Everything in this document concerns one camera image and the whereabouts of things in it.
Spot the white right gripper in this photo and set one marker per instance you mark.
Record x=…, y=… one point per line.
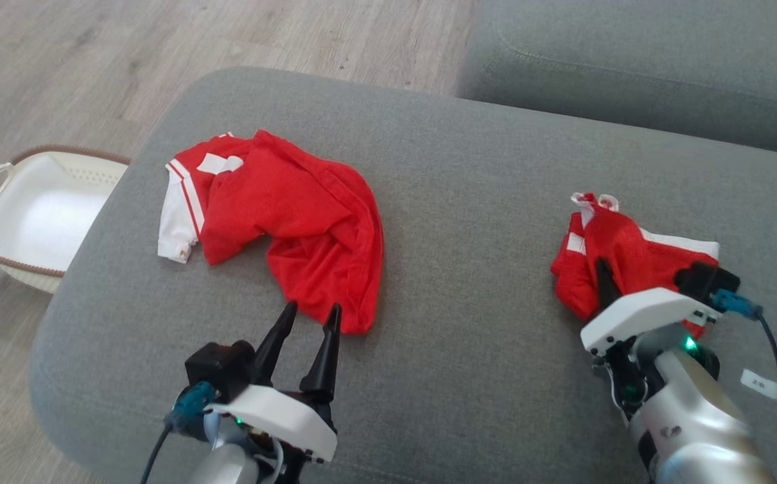
x=644, y=312

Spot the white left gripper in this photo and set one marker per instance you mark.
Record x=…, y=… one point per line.
x=281, y=417

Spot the red shorts white stripes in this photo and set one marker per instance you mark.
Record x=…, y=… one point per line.
x=630, y=249

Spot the red jersey white sleeves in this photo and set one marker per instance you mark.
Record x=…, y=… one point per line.
x=301, y=215

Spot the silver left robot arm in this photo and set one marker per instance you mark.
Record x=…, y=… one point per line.
x=224, y=467

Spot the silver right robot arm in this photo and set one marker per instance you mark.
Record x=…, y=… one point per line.
x=691, y=423

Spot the grey sofa seat cushion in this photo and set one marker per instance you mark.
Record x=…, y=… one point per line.
x=462, y=269

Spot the grey sofa side cushion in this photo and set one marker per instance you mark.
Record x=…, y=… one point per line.
x=630, y=60

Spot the cream laundry basket brown rim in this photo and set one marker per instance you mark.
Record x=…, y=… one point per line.
x=46, y=215

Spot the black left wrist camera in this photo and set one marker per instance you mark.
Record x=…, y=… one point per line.
x=217, y=370

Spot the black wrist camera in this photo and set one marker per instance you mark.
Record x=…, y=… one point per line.
x=217, y=370
x=704, y=279

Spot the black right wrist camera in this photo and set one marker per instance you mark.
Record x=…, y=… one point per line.
x=704, y=279

